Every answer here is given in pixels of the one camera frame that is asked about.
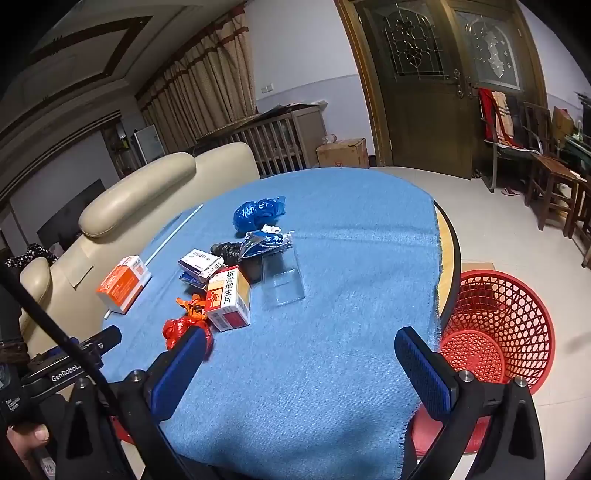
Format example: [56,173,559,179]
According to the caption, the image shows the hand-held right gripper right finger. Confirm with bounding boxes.
[394,326,549,480]

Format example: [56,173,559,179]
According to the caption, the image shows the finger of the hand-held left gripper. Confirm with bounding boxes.
[82,325,123,364]

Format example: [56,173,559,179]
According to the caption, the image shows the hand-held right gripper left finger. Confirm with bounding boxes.
[55,325,213,480]

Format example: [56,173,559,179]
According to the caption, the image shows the tall orange and white box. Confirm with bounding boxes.
[204,267,252,332]

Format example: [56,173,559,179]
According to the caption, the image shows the red plastic basket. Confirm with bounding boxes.
[438,270,557,395]

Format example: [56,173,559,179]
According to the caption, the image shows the white and blue medicine box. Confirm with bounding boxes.
[178,249,225,280]

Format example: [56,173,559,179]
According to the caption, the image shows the person's left hand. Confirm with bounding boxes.
[6,424,51,480]

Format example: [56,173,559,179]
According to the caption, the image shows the red plastic bag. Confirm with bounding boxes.
[161,295,216,357]

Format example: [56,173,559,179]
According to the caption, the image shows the flat orange and white box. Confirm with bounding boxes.
[96,255,153,315]

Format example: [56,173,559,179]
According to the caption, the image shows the red plastic stool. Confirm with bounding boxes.
[410,406,491,459]

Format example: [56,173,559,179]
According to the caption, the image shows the dark printed cloth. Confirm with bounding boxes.
[4,243,59,271]

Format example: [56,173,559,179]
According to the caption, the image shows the round wooden table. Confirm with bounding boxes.
[431,199,462,340]

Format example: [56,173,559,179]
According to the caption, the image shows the flat cardboard sheet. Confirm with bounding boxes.
[459,261,498,278]

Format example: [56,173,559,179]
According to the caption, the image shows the black foil packet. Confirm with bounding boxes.
[210,241,264,283]

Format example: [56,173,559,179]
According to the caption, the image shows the blue tablecloth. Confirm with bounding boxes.
[99,167,443,480]

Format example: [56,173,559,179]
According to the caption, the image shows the black television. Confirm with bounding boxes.
[36,179,107,251]

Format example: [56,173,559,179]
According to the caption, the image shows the clear plastic tray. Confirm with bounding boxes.
[261,242,307,308]

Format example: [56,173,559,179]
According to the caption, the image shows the thin white stick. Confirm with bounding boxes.
[104,204,204,320]

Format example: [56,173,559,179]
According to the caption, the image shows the blue and silver packet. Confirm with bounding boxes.
[240,230,296,259]

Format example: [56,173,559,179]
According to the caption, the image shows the beige leather sofa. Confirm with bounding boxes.
[18,142,262,367]

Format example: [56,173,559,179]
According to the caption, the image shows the blue plastic bag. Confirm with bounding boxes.
[232,196,287,232]

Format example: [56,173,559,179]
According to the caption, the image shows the white standing appliance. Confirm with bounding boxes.
[134,124,167,165]

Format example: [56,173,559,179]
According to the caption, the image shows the light wooden table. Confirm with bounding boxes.
[567,175,591,269]

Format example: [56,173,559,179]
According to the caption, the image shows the brown cardboard box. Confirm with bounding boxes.
[316,137,370,169]

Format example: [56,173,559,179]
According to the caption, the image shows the dark wooden table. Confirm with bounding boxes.
[522,102,583,232]

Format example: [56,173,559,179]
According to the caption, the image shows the wooden lattice cabinet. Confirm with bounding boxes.
[196,104,327,179]

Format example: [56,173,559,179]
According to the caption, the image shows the red striped towel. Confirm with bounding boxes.
[478,88,528,149]

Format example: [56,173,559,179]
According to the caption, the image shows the beige curtains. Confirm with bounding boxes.
[135,13,257,163]

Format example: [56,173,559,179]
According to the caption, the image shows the wooden double door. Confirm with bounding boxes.
[334,0,551,182]

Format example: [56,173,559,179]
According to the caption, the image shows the black cable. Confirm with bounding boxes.
[0,263,118,418]

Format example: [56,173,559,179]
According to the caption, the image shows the metal frame chair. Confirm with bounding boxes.
[479,88,542,195]

